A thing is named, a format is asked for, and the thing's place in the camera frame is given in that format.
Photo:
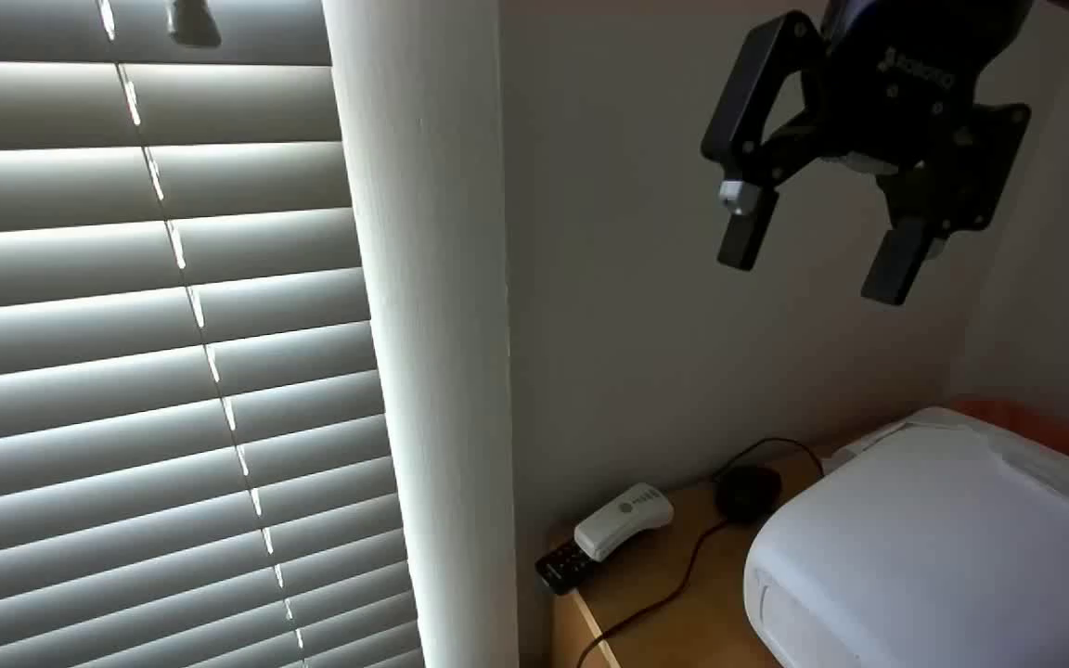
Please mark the white window blinds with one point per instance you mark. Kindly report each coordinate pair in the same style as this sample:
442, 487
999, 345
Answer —
193, 463

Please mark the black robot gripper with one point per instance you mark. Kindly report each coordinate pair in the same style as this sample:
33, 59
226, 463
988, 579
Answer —
893, 85

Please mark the small black flat device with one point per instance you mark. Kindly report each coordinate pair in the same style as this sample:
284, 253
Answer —
562, 568

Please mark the white handheld remote device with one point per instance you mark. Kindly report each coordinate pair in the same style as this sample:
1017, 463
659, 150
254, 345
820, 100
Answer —
616, 522

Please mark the white plastic bin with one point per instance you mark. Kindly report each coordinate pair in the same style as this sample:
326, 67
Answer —
927, 542

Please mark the round black puck device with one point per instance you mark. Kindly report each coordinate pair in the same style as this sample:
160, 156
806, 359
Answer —
746, 496

